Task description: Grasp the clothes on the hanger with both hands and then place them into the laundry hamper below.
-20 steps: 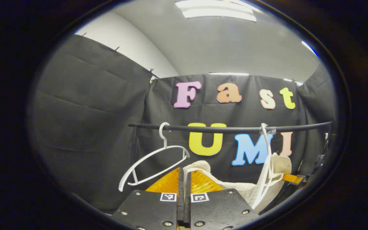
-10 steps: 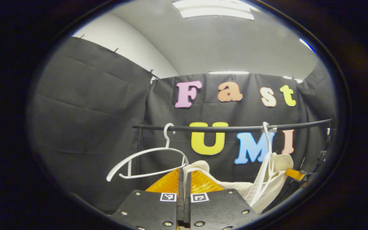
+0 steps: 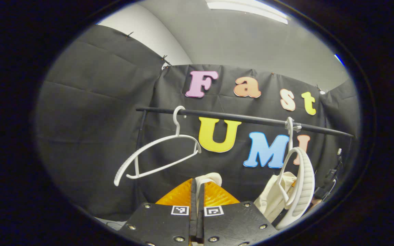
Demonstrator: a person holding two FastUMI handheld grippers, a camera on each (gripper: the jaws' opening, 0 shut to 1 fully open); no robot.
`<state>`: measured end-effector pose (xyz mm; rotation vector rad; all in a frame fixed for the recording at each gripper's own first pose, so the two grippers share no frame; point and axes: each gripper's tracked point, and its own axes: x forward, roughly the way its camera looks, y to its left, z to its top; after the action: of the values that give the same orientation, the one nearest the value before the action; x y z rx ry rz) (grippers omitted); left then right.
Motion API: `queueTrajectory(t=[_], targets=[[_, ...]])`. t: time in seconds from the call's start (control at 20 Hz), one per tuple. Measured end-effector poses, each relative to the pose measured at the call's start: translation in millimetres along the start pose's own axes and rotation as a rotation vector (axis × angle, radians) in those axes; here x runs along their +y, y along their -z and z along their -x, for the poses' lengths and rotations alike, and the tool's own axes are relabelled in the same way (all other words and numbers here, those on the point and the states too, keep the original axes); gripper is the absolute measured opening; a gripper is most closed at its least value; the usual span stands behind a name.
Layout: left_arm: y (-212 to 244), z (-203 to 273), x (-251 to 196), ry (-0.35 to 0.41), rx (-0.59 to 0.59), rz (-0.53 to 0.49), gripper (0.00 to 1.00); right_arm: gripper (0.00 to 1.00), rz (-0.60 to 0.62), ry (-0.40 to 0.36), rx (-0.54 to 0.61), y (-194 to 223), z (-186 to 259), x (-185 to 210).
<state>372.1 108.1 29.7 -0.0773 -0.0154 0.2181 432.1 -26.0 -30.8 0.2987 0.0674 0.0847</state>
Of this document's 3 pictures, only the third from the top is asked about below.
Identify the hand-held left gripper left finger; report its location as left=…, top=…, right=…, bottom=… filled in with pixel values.
left=119, top=177, right=198, bottom=246

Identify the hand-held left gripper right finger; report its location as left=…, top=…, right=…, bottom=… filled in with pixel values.
left=197, top=178, right=279, bottom=246

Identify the cream shirt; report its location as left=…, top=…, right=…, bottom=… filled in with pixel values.
left=195, top=171, right=298, bottom=223

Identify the white plastic hanger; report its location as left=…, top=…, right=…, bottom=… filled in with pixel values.
left=114, top=106, right=201, bottom=187
left=277, top=117, right=315, bottom=230

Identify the large ceiling light panel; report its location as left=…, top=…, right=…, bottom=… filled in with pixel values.
left=206, top=0, right=288, bottom=25

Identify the black clothes rail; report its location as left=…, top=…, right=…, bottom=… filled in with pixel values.
left=135, top=107, right=355, bottom=205

